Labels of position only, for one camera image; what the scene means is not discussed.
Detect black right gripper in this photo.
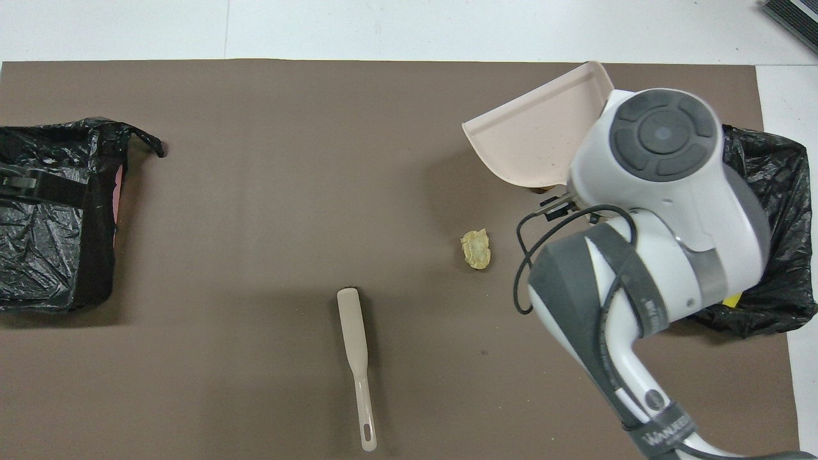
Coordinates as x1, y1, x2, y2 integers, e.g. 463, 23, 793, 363
540, 195, 579, 221

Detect beige plastic dustpan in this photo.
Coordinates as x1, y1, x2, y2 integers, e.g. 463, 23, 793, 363
461, 61, 615, 189

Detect pale bread chunk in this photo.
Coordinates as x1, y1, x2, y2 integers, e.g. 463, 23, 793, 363
460, 228, 492, 271

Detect beige hand brush black bristles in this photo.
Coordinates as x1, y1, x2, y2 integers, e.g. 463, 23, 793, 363
337, 286, 378, 452

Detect black bag lined pink bin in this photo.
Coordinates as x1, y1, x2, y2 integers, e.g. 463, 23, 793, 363
0, 117, 166, 314

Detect brown table mat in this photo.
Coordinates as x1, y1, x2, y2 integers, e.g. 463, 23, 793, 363
0, 59, 803, 460

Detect grey ribbed device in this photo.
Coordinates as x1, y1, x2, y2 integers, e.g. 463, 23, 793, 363
759, 0, 818, 55

